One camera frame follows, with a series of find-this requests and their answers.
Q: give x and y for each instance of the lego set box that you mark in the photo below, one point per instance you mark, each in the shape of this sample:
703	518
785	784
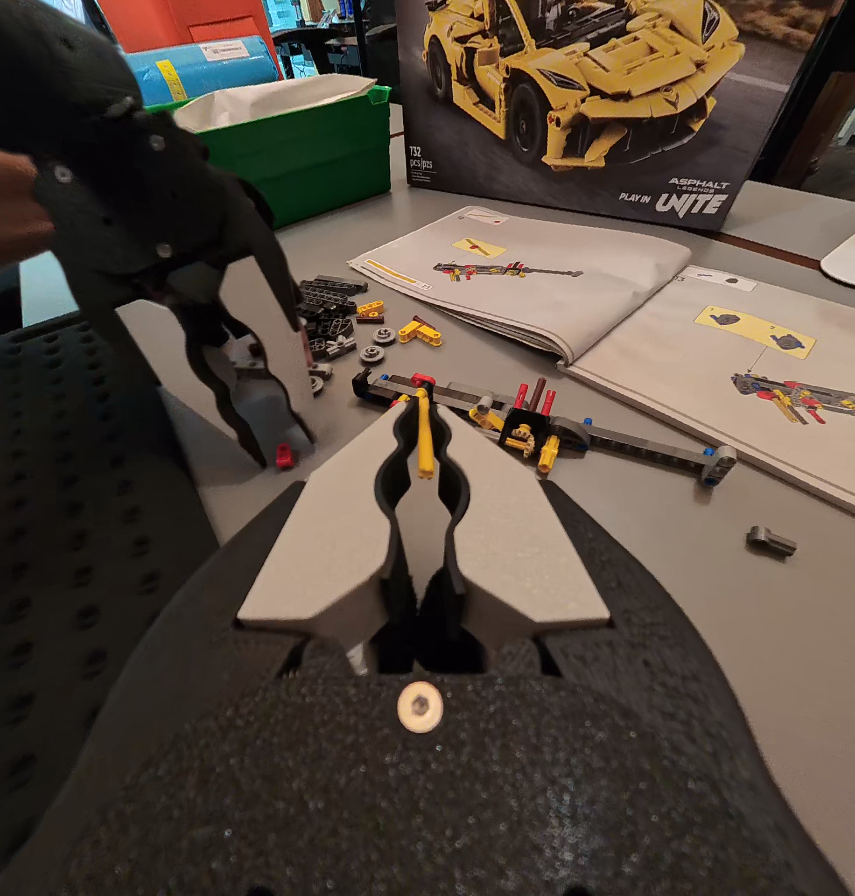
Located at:
574	105

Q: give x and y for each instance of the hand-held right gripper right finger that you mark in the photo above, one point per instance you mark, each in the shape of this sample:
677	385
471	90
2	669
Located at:
532	553

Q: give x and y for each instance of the person's left hand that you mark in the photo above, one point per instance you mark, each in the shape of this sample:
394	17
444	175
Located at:
7	210

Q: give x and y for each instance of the dark grey lego connector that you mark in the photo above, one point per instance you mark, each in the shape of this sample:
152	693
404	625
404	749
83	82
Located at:
770	540

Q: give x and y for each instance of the yellow three-hole lego beam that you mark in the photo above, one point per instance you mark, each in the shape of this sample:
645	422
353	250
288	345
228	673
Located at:
370	306

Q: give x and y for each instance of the lego instruction booklet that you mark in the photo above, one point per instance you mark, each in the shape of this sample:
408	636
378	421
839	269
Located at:
609	294

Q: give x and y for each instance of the orange panel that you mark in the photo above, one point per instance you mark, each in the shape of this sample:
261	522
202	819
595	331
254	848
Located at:
154	21

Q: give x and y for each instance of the yellow lego axle connector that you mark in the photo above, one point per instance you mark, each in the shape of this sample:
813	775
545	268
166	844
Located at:
429	337

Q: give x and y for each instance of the white paper sheet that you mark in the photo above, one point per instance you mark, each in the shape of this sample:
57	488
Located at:
273	101

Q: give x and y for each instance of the long yellow lego axle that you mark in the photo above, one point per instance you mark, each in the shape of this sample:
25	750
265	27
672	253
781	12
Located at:
425	441

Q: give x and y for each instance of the blue plastic bag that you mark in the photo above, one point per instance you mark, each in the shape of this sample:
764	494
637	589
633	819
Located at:
203	66

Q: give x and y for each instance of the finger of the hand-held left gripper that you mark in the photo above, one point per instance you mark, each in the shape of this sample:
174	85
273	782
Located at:
266	308
161	343

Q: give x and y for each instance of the white square base plate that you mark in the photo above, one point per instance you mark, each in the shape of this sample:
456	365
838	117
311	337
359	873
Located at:
854	259

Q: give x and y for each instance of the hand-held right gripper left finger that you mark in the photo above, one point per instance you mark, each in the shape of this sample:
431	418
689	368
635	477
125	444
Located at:
315	553

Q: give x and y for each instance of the green storage bin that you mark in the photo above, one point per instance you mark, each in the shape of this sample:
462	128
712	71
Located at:
315	161

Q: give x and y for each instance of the grey lego wheel hub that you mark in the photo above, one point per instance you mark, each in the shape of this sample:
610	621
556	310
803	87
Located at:
373	355
317	383
384	334

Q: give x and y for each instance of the grey lego beam assembly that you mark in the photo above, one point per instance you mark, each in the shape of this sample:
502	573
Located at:
609	434

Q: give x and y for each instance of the black perforated panel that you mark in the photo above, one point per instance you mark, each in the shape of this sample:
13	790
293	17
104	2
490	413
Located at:
70	525

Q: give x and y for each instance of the red lego bush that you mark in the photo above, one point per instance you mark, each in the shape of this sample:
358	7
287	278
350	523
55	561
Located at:
284	456

